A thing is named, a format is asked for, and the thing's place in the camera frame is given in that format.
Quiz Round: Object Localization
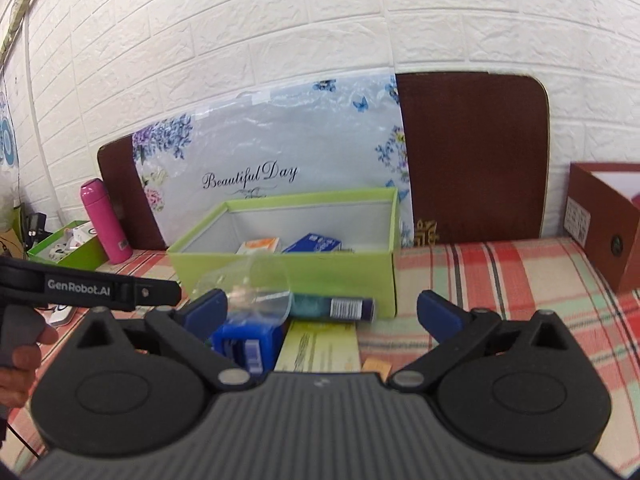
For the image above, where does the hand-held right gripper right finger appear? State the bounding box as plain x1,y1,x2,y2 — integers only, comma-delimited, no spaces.
389,289,573,390

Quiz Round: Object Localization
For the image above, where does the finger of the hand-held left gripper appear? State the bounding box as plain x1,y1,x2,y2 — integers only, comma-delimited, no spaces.
132,280,182,309

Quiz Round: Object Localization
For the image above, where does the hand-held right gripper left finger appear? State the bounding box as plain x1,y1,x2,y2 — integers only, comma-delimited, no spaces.
75,287,251,390

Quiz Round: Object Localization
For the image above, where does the clear plastic cup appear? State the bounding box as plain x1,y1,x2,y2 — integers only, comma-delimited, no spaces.
192,252,293,326

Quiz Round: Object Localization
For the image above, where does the green storage box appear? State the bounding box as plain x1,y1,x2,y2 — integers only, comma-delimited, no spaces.
166,187,401,318

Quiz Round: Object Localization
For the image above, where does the person's left hand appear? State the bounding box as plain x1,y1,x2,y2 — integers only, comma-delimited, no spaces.
0,325,59,407

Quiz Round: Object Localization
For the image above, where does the white flat object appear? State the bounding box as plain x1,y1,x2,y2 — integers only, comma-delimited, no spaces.
47,305,76,328

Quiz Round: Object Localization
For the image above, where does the small green box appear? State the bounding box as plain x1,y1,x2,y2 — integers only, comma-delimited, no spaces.
26,220,108,271

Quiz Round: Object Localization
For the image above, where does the blue small box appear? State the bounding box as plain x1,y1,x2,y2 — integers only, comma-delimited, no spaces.
212,322,286,373

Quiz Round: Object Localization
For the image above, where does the plaid blanket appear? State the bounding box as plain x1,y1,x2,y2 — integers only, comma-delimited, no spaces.
0,237,640,476

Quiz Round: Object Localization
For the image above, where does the pink thermos bottle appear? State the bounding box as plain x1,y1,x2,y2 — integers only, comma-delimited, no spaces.
80,178,133,264

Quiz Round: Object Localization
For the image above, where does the orange paper box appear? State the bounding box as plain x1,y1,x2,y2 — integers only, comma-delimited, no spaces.
236,237,280,255

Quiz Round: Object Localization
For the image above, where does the small orange card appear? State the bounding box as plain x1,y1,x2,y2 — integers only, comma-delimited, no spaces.
361,357,392,381

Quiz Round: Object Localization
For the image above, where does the yellow-green paper box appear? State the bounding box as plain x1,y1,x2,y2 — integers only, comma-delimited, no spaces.
274,321,362,373

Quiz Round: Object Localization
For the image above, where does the blue packet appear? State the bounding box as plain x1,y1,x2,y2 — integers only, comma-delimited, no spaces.
281,233,342,253

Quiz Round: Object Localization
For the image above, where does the brown board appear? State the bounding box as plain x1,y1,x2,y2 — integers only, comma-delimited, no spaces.
97,72,551,251

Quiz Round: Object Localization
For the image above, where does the brown cardboard box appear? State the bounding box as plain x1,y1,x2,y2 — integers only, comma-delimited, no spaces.
567,162,640,295

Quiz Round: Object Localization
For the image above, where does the floral plastic bedding package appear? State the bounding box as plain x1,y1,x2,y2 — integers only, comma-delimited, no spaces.
131,74,416,248

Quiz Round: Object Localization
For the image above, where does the black cable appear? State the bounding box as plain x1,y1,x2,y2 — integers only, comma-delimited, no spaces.
5,420,41,461

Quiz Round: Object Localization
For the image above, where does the wall poster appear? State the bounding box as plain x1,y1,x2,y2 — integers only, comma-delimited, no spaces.
0,90,18,171

